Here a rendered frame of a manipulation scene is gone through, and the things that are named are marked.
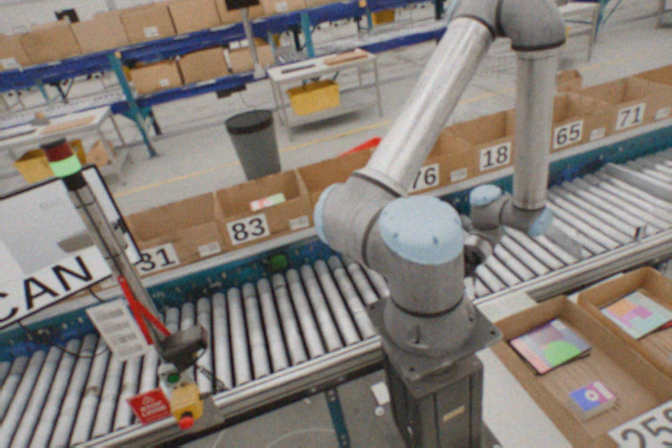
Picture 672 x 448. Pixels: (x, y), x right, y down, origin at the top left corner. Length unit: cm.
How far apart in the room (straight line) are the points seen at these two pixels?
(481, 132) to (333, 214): 159
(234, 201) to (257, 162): 229
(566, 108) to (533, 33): 165
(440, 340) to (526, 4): 73
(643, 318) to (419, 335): 91
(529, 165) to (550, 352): 58
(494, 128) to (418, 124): 149
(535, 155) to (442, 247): 52
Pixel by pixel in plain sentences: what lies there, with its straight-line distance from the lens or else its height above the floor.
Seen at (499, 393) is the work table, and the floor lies 75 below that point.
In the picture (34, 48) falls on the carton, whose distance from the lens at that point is 639.
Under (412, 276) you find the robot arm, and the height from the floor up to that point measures 138.
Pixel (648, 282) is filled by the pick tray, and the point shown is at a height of 79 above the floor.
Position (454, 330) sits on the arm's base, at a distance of 86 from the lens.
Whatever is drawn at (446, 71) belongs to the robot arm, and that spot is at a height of 163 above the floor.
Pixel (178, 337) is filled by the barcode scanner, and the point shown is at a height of 109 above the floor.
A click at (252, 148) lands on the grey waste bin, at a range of 422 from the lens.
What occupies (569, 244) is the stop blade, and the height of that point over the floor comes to 77.
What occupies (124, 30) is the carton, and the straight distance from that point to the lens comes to 614.
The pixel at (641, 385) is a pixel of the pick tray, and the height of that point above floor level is 76.
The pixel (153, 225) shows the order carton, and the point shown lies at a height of 96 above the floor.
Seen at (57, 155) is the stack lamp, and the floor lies 163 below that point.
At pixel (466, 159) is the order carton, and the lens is 200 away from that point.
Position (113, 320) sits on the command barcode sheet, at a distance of 123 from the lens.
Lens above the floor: 188
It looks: 30 degrees down
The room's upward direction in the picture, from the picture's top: 11 degrees counter-clockwise
